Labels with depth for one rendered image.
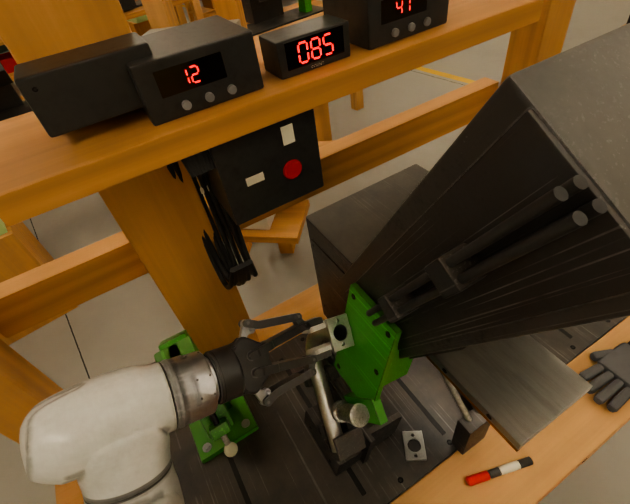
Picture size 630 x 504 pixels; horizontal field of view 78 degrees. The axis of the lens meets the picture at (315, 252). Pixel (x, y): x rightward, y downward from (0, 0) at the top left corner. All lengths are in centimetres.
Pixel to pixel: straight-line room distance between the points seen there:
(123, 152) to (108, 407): 30
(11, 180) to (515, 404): 74
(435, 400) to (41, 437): 71
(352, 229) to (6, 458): 208
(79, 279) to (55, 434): 42
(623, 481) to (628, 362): 99
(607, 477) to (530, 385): 130
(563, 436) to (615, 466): 107
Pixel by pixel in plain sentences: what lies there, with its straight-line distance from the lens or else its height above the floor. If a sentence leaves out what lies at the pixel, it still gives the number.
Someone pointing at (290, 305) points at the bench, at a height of 88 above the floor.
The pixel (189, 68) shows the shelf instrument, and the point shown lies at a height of 159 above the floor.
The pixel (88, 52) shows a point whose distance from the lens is 58.
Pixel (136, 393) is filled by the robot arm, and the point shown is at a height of 134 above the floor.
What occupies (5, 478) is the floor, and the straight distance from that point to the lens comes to 244.
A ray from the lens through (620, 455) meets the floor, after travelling 206.
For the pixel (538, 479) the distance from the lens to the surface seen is 93.
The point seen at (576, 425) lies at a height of 90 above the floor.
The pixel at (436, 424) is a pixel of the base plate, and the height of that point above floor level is 90.
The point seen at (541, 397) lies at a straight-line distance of 73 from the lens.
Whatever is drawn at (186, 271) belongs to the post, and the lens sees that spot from 81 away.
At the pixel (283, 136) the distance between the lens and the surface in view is 62.
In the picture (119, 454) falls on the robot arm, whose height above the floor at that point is 132.
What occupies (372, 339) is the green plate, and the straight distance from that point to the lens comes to 63.
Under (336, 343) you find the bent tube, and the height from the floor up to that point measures 120.
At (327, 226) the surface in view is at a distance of 78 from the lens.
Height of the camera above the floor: 175
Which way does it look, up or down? 44 degrees down
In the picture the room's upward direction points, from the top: 10 degrees counter-clockwise
